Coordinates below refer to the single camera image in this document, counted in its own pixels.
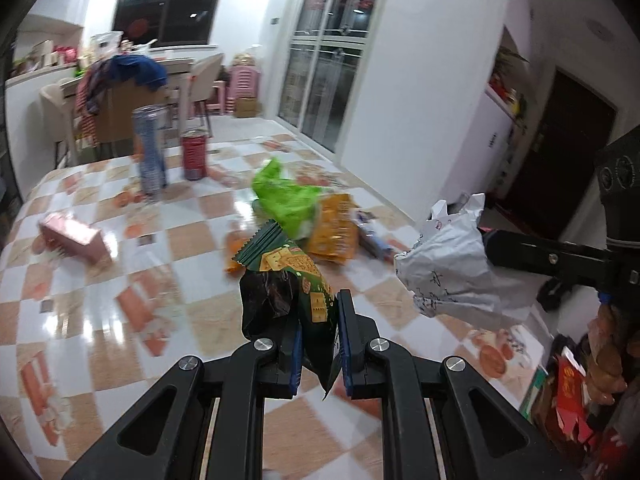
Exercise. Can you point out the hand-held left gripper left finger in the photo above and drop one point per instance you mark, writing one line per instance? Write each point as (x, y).
(296, 360)

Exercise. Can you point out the plaid cloth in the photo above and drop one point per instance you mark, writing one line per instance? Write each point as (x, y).
(92, 100)

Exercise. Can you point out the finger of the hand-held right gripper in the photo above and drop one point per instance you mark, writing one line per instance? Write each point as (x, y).
(565, 295)
(545, 257)

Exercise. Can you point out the orange snack bag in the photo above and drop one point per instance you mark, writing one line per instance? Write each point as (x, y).
(332, 230)

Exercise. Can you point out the white counter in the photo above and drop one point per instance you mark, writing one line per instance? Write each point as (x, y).
(25, 110)

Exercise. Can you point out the blue plastic wrapper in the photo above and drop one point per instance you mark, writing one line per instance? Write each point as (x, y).
(375, 240)

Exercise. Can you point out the pink stool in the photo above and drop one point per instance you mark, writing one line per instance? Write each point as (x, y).
(219, 97)

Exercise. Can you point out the green plastic bag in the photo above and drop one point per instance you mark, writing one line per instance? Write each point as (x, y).
(285, 195)

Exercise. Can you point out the white shopping bag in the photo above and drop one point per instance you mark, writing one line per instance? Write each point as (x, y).
(106, 44)

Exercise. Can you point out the white sideboard cabinet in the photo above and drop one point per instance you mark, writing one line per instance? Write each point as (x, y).
(480, 160)

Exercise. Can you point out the dark entrance door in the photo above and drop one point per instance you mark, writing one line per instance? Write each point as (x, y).
(560, 160)

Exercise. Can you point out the white plastic bag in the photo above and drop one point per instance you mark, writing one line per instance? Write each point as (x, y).
(450, 265)

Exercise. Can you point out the tall blue drink can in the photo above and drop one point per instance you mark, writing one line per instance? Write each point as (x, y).
(150, 150)

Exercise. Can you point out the cardboard box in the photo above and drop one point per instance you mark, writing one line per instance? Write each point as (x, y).
(248, 107)

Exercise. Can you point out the beige dining table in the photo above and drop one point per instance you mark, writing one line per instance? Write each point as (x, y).
(175, 72)

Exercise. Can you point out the stack of pink stools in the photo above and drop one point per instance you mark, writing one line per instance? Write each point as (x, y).
(244, 85)

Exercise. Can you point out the potted plant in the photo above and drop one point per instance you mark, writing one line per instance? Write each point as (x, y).
(509, 60)

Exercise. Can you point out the green cracker packet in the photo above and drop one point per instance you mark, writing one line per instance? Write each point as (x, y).
(285, 270)

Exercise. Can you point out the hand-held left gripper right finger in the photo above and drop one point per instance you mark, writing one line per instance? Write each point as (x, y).
(344, 345)

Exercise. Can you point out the brown dining chair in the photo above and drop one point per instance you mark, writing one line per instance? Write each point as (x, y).
(127, 115)

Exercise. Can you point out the red drink can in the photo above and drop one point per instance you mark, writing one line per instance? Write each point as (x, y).
(195, 155)

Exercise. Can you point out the pink box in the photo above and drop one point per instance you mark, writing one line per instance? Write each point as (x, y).
(75, 235)

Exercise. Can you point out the blue cloth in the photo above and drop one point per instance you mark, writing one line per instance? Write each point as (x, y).
(140, 70)

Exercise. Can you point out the sliding glass door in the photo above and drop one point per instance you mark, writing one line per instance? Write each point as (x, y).
(330, 60)

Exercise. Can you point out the white kitchen appliance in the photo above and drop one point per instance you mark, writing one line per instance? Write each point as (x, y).
(41, 54)

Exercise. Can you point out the pink flowers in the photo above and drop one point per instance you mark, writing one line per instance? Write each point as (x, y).
(66, 55)

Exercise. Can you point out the dark window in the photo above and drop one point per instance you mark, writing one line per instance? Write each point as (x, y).
(170, 0)

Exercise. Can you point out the clear bag of snacks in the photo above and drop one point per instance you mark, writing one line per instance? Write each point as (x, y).
(245, 58)

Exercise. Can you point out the person's right hand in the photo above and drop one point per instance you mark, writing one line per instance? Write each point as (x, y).
(607, 360)

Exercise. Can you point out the beige curved dining chair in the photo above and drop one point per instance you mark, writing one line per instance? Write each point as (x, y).
(202, 85)

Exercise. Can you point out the red paper box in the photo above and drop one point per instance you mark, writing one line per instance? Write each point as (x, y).
(572, 390)

